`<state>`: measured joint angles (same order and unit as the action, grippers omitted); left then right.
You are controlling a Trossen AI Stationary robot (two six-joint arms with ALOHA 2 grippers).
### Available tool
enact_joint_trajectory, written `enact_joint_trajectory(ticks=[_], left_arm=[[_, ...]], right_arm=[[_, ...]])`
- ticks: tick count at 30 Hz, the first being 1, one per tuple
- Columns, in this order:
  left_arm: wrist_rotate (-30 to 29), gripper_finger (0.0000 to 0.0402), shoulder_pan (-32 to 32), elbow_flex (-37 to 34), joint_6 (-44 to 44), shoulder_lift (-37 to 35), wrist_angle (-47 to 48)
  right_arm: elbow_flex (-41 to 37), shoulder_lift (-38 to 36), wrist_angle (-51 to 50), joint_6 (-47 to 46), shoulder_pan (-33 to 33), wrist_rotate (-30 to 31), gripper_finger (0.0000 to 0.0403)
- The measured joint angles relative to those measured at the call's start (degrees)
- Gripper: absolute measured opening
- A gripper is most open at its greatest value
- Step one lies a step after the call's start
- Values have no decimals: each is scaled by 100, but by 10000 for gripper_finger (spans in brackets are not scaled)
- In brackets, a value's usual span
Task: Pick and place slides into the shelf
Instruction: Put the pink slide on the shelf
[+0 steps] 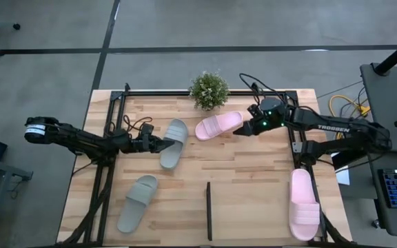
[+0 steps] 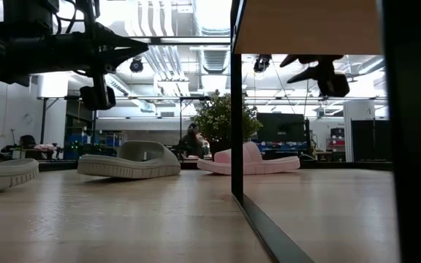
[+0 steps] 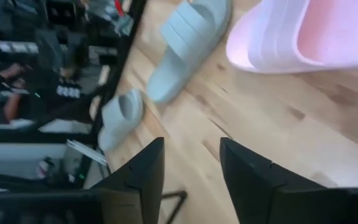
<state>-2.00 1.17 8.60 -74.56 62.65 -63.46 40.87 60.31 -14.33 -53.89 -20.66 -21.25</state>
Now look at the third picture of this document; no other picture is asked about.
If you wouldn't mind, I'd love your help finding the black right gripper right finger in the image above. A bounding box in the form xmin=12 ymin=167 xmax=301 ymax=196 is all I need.
xmin=219 ymin=138 xmax=349 ymax=224

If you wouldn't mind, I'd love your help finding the grey rubber slide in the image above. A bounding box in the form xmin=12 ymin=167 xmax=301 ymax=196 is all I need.
xmin=97 ymin=88 xmax=146 ymax=154
xmin=145 ymin=0 xmax=233 ymax=106

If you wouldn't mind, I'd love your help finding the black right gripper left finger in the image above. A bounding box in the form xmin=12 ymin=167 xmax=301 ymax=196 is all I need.
xmin=91 ymin=136 xmax=166 ymax=224

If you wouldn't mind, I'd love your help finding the pink rubber slide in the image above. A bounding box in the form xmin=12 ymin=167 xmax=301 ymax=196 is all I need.
xmin=225 ymin=0 xmax=358 ymax=75

